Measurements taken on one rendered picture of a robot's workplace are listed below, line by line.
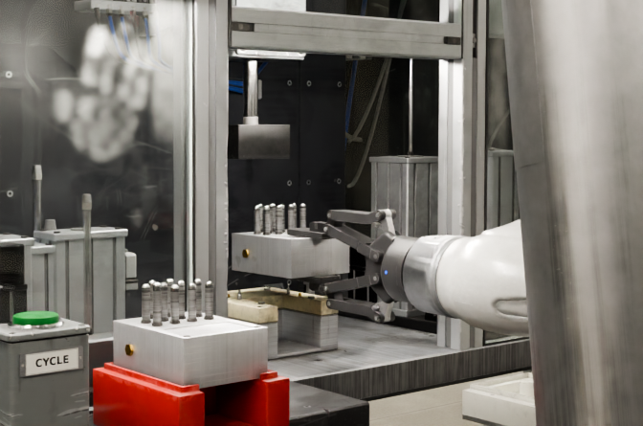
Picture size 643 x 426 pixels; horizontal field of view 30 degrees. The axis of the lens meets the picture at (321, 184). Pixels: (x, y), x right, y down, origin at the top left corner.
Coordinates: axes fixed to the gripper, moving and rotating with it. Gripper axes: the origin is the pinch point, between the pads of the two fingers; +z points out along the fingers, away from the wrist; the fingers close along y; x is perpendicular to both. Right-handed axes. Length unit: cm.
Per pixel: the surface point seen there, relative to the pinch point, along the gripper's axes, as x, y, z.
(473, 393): -11.2, -16.1, -17.5
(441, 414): -260, -106, 227
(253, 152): 2.1, 12.6, 9.6
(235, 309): 6.7, -7.2, 6.9
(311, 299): -3.4, -6.4, 4.0
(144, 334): 36.4, -3.2, -19.1
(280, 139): -2.5, 14.3, 9.5
